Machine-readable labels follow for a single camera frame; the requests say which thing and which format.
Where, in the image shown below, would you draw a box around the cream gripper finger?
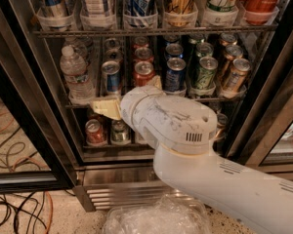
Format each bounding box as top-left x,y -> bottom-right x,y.
90,99 -> 121,120
146,75 -> 162,90

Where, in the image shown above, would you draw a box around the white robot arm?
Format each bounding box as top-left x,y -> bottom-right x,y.
90,85 -> 293,234

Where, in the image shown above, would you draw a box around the front red coke can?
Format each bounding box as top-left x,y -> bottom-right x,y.
133,61 -> 155,87

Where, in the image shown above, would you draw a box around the red coke can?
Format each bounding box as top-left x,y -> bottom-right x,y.
132,36 -> 149,50
133,61 -> 155,87
134,47 -> 154,63

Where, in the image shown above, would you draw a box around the front dark blue can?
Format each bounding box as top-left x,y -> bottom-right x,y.
164,58 -> 186,92

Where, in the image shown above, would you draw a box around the dark blue can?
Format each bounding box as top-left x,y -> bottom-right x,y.
164,44 -> 184,59
164,58 -> 186,92

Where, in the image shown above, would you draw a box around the bottom shelf green can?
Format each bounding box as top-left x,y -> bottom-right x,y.
111,120 -> 130,142

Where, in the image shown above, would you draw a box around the bottom shelf red can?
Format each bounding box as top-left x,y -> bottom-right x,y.
85,119 -> 105,144

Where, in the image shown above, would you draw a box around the front blue silver can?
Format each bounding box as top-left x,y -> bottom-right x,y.
102,60 -> 121,95

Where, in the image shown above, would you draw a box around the rear red coke can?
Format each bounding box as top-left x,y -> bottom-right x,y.
132,36 -> 149,50

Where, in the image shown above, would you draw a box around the front green can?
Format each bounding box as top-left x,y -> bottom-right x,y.
192,57 -> 218,90

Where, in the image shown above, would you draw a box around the top shelf blue can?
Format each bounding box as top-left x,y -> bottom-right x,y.
125,0 -> 154,27

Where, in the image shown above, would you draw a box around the top shelf gold can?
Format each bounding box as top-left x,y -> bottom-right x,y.
164,0 -> 196,27

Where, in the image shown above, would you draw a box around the shelf gold can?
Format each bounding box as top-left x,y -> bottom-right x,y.
216,113 -> 229,138
164,0 -> 196,27

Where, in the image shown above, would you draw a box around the front gold can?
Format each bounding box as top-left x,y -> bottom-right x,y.
222,58 -> 251,92

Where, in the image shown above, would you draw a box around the bottom shelf gold can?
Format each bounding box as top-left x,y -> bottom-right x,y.
216,113 -> 229,138

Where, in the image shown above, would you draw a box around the left glass fridge door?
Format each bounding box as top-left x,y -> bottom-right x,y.
0,0 -> 77,193

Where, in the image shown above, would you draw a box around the right fridge door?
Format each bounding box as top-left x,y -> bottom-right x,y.
234,42 -> 293,176

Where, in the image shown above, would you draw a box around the top shelf coke can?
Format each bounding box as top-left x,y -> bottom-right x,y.
244,0 -> 278,25

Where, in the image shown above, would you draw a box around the front clear water bottle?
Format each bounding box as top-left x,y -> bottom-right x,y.
60,46 -> 95,99

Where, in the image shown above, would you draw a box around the clear plastic bag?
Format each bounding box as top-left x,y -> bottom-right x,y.
102,195 -> 212,234

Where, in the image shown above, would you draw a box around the middle wire shelf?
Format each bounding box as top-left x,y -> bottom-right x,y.
65,97 -> 244,108

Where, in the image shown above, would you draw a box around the wire shelf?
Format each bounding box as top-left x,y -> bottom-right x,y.
65,97 -> 244,108
32,23 -> 278,38

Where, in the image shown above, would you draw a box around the orange cable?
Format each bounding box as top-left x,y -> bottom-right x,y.
0,110 -> 54,234

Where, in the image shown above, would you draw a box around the upper wire shelf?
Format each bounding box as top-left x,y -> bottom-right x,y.
32,23 -> 278,38

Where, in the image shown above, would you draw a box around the black cables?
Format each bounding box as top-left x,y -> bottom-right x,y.
0,125 -> 76,234

